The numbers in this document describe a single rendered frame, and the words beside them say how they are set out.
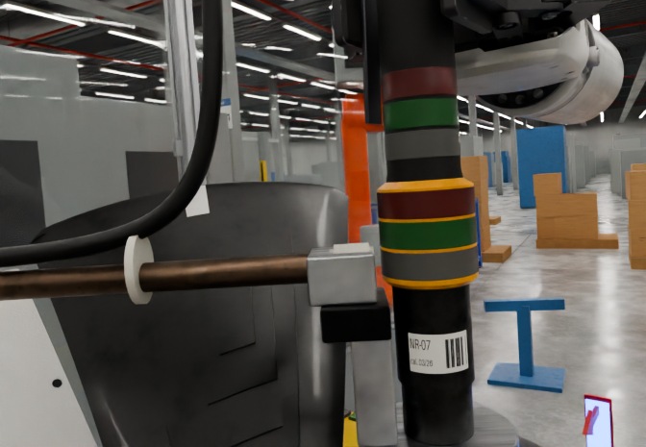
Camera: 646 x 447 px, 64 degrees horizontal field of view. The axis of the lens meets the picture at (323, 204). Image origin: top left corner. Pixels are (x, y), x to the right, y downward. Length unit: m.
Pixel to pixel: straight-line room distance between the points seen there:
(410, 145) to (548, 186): 9.18
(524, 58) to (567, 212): 9.15
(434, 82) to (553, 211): 9.20
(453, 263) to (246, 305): 0.14
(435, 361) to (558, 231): 9.22
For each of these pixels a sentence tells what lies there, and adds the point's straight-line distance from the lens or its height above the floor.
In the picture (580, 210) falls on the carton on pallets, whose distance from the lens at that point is 9.41.
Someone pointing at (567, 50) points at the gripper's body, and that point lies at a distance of 0.30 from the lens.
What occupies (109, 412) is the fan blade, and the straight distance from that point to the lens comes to 0.33.
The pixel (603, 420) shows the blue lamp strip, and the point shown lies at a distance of 0.62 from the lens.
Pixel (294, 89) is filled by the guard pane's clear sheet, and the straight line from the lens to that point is 1.30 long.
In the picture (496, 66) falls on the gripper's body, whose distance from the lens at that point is 0.29.
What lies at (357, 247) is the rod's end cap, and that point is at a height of 1.40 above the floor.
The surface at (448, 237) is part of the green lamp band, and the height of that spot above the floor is 1.40.
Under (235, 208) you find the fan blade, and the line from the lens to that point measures 0.38.
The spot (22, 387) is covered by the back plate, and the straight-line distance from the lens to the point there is 0.52.
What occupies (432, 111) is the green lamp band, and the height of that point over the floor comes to 1.45.
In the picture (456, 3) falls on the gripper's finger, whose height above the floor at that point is 1.49.
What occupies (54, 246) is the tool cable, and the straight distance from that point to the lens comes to 0.27.
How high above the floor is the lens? 1.43
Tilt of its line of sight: 3 degrees down
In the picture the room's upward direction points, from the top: 4 degrees counter-clockwise
